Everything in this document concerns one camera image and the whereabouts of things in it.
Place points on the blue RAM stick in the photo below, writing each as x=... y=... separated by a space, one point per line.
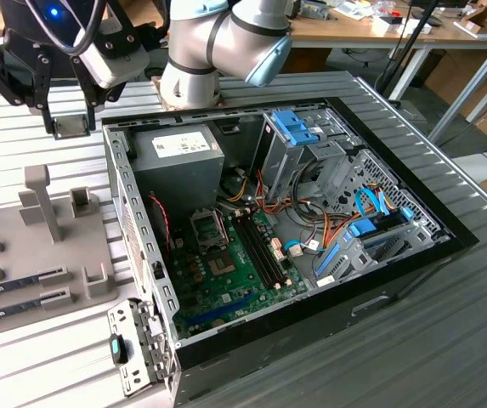
x=5 y=285
x=9 y=309

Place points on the black tripod pole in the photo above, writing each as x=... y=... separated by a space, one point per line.
x=409 y=35

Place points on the silver coin battery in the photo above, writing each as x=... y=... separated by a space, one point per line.
x=217 y=322

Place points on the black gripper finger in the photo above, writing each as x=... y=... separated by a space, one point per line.
x=35 y=85
x=90 y=91

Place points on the grey lower disk bay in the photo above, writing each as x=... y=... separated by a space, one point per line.
x=353 y=257

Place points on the blue expansion slot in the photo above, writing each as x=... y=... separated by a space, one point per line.
x=222 y=311

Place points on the grey metal drive cage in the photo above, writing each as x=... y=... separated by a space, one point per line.
x=281 y=170

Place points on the black camera bracket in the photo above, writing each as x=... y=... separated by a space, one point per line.
x=117 y=42

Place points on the aluminium profile frame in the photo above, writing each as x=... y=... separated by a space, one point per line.
x=462 y=100

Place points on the beige square power connector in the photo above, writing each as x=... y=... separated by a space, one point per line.
x=179 y=243

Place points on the metal expansion bracket cover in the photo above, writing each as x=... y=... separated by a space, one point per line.
x=137 y=361

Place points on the CPU socket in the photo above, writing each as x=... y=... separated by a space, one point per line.
x=222 y=265

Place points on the grey power supply unit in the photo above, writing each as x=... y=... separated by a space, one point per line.
x=175 y=183

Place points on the white paper box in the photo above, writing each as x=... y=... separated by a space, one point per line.
x=415 y=29

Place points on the perforated metal disk bay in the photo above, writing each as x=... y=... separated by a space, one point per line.
x=417 y=200

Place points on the blue disk carrier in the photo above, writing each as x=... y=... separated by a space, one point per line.
x=362 y=228

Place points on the blue bay clip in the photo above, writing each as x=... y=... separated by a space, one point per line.
x=406 y=213

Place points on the silver green CPU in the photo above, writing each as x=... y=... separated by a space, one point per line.
x=71 y=126

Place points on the black case fan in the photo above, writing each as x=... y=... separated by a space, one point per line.
x=158 y=231

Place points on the blue bay rail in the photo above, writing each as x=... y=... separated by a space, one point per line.
x=328 y=260

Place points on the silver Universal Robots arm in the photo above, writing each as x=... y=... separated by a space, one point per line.
x=192 y=38

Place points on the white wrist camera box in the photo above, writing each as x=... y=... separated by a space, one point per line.
x=115 y=70

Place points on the black RAM slot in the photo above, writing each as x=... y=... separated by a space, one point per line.
x=266 y=249
x=255 y=253

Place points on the green motherboard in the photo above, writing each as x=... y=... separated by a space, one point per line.
x=247 y=276

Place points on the small open cardboard box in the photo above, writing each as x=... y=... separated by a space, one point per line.
x=481 y=13

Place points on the beige board connector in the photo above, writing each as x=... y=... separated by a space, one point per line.
x=278 y=251

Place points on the black blue latch knob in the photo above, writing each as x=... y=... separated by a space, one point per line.
x=117 y=349

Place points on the grey parts rack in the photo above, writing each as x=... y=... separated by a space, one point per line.
x=22 y=255

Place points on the black PC case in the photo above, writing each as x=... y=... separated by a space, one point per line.
x=268 y=353

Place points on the blue drive latch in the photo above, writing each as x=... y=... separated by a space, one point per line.
x=296 y=127

